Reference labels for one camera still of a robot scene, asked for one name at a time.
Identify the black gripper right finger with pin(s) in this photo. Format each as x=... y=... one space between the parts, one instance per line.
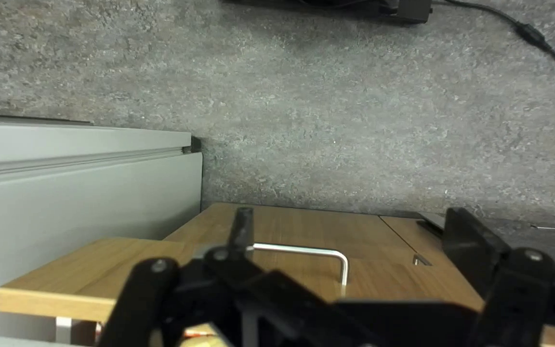
x=516 y=283

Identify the silver drawer handle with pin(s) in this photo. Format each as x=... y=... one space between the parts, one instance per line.
x=310 y=250

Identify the wooden top drawer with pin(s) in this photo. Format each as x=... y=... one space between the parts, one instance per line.
x=84 y=281

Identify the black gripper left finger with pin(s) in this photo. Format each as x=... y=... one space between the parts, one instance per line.
x=223 y=287

